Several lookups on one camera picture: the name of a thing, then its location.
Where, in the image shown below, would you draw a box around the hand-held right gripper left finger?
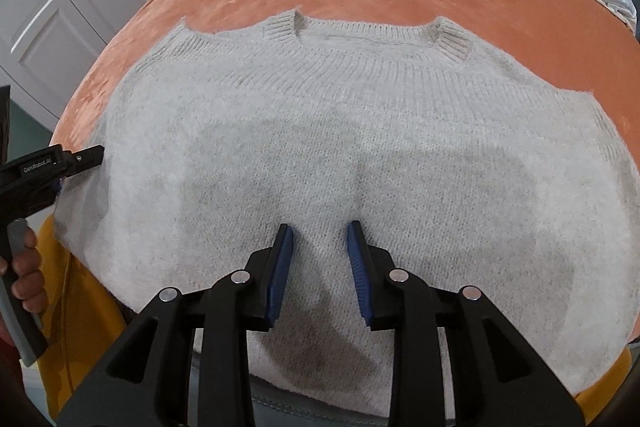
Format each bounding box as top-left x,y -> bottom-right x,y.
57,223 -> 296,427

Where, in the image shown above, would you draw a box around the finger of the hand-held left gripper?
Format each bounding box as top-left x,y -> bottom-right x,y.
62,145 -> 105,178

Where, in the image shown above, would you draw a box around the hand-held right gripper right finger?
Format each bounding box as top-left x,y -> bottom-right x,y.
346,220 -> 587,427

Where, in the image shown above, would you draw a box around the cream knit sweater black hearts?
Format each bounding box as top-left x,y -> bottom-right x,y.
52,9 -> 634,419

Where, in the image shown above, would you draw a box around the person's left hand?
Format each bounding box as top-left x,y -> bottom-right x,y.
0,226 -> 47,344

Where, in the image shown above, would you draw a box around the person's yellow pants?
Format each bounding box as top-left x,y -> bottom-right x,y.
37,213 -> 637,427

